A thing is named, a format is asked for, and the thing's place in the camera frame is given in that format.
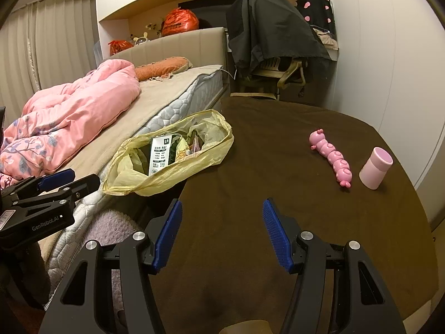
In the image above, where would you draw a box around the orange pillow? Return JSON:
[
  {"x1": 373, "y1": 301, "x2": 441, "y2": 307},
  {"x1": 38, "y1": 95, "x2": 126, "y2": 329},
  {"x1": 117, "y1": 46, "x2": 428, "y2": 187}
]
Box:
[{"x1": 134, "y1": 57, "x2": 191, "y2": 80}]

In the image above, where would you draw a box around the black sweater with pink dots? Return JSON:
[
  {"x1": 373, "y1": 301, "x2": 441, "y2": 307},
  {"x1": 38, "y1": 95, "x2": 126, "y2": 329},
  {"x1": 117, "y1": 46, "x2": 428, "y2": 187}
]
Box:
[{"x1": 296, "y1": 0, "x2": 336, "y2": 33}]

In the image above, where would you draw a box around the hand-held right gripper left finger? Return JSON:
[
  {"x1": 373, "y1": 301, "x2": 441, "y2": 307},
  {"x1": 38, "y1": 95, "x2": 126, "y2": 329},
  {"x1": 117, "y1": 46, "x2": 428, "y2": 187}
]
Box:
[{"x1": 38, "y1": 198, "x2": 184, "y2": 334}]

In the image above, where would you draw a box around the green white packet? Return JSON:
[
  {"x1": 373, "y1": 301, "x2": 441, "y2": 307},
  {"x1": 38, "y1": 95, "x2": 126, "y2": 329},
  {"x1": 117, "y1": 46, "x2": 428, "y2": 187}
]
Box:
[{"x1": 148, "y1": 134, "x2": 173, "y2": 177}]

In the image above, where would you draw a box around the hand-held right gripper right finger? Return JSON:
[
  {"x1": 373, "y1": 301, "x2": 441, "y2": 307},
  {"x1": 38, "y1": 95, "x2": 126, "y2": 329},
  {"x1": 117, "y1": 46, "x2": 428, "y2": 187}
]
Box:
[{"x1": 262, "y1": 198, "x2": 407, "y2": 334}]

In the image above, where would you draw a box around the pale pleated curtain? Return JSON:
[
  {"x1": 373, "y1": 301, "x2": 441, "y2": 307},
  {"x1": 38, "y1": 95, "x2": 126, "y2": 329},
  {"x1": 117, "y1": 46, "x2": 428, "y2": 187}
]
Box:
[{"x1": 0, "y1": 0, "x2": 100, "y2": 122}]

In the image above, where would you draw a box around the beige clothes pile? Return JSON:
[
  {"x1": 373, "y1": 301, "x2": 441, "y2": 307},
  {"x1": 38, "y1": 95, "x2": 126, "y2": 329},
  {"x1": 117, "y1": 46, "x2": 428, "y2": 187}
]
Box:
[{"x1": 312, "y1": 26, "x2": 339, "y2": 50}]

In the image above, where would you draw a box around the pink bottle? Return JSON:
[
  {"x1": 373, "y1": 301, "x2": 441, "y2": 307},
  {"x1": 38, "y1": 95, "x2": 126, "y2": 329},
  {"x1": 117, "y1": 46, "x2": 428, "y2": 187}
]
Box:
[{"x1": 359, "y1": 147, "x2": 394, "y2": 190}]

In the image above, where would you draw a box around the yellow plastic bag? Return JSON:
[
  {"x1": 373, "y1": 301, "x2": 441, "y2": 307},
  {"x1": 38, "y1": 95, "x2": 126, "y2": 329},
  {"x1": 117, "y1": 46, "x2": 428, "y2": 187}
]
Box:
[{"x1": 103, "y1": 109, "x2": 234, "y2": 196}]

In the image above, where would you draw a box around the beige office chair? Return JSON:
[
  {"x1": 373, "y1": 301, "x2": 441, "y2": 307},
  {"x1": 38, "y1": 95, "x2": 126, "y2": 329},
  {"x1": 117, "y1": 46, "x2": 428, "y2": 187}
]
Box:
[{"x1": 236, "y1": 57, "x2": 308, "y2": 100}]

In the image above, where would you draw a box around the gold crinkled snack bag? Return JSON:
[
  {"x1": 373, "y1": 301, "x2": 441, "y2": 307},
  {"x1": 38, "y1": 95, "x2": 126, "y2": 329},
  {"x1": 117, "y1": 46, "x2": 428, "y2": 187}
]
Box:
[{"x1": 173, "y1": 136, "x2": 195, "y2": 162}]

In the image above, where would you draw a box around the chair with dark jacket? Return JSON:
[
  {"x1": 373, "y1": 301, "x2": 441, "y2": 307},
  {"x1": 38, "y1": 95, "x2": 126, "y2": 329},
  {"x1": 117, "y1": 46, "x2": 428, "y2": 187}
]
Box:
[{"x1": 226, "y1": 0, "x2": 332, "y2": 77}]

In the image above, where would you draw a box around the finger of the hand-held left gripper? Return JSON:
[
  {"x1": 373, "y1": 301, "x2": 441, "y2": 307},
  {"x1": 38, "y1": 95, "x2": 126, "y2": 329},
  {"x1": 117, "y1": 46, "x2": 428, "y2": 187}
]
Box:
[
  {"x1": 10, "y1": 174, "x2": 101, "y2": 217},
  {"x1": 0, "y1": 168, "x2": 76, "y2": 200}
]

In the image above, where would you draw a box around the large orange plastic bag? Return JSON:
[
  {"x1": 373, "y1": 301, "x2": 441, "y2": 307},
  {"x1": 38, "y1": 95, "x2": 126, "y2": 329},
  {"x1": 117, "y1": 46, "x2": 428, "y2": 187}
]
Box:
[{"x1": 161, "y1": 7, "x2": 199, "y2": 37}]

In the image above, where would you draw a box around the fluffy pale rug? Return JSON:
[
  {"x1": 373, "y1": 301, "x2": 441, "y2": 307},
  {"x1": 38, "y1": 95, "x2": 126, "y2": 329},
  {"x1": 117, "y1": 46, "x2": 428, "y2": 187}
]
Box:
[{"x1": 81, "y1": 210, "x2": 147, "y2": 321}]

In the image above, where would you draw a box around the pink caterpillar toy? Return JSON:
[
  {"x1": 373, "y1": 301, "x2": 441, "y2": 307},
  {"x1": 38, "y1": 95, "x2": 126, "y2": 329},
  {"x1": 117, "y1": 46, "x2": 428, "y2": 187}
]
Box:
[{"x1": 309, "y1": 129, "x2": 353, "y2": 189}]

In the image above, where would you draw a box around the small orange plastic bag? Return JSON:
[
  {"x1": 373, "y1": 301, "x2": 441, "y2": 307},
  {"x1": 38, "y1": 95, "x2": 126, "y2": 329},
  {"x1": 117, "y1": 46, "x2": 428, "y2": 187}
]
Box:
[{"x1": 108, "y1": 39, "x2": 133, "y2": 56}]

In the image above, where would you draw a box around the pink floral quilt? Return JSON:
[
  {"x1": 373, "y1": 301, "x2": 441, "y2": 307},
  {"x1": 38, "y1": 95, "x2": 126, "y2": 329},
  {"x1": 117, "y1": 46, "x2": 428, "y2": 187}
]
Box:
[{"x1": 0, "y1": 59, "x2": 141, "y2": 188}]

